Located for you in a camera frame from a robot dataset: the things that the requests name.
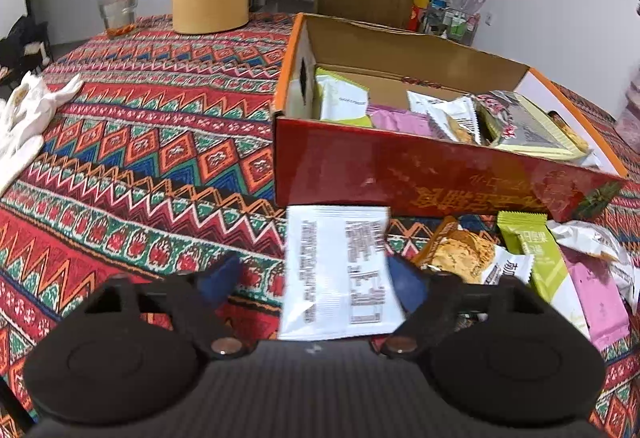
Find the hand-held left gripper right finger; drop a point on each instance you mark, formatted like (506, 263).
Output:
(407, 283)

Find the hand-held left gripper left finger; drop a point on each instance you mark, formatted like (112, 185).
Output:
(220, 278)

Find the brown white cookie packet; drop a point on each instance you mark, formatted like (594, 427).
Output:
(465, 253)

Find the white printed snack packet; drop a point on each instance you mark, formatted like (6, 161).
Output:
(335, 268)

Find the red cardboard box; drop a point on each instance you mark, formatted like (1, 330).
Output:
(400, 178)

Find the green white snack packet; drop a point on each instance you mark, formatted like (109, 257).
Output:
(542, 258)
(342, 100)

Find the pink snack packet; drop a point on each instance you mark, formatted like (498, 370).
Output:
(397, 120)
(597, 303)

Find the white cookie snack packet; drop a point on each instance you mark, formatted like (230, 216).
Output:
(442, 115)

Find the large colourful foil snack packet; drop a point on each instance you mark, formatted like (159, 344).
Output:
(530, 127)

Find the patterned red tablecloth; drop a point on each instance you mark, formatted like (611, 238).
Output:
(150, 142)

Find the red container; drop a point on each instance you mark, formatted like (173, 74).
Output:
(415, 17)

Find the glass cup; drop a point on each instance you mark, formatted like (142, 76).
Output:
(117, 10)

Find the black bag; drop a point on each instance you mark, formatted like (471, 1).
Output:
(25, 42)

